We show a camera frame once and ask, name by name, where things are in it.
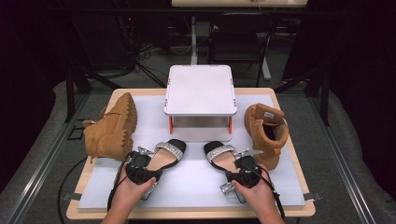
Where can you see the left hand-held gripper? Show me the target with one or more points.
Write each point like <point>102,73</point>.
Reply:
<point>138,172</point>

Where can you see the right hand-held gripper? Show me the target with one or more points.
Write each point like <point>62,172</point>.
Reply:
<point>246,175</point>

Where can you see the black sandal with silver heel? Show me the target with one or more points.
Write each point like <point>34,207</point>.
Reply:
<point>169,151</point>
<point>219,152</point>

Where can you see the tan suede boot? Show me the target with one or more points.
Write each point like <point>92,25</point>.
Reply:
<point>109,130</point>
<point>264,130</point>

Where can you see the white shoe rack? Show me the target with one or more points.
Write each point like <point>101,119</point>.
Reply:
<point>200,90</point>

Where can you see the person's right hand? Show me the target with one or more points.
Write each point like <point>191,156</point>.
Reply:
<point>260,197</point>

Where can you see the person's left hand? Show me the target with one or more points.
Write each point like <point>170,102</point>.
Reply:
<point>129,197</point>

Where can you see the grey metal table clip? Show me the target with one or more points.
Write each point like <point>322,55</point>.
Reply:
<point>71,196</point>
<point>313,196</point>

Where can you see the black metal stand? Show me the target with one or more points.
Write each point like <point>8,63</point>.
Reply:
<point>325,93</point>
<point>70,93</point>

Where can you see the black folding chair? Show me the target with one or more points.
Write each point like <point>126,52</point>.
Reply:
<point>235,46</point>

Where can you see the white background desk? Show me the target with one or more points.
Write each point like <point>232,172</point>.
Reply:
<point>218,3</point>

